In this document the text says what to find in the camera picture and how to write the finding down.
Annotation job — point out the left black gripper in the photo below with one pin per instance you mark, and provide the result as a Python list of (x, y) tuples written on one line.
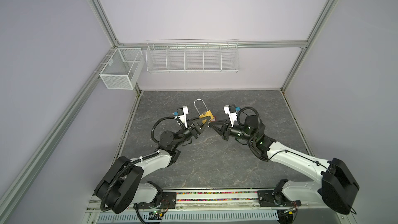
[(194, 128)]

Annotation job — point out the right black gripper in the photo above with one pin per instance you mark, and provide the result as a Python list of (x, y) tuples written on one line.
[(223, 131)]

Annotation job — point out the brass padlock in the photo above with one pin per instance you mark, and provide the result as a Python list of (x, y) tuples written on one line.
[(204, 112)]

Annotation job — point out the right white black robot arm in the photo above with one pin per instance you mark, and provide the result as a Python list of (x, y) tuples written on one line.
[(331, 182)]

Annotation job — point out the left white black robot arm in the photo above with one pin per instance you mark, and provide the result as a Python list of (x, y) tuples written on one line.
[(122, 184)]

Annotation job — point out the white mesh box basket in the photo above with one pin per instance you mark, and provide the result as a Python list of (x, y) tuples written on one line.
[(123, 69)]

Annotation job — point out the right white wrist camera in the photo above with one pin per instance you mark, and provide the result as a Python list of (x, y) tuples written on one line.
[(232, 112)]

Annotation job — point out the long white wire basket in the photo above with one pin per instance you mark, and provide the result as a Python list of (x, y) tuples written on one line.
[(193, 56)]

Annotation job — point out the aluminium front rail frame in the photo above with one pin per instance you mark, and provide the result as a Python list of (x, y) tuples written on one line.
[(231, 200)]

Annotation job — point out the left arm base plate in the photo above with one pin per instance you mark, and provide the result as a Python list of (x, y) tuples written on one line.
[(166, 200)]

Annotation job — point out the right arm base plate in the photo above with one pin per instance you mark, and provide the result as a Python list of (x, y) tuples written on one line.
[(267, 198)]

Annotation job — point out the white vented cable duct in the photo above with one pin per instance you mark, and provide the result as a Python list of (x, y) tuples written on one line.
[(176, 217)]

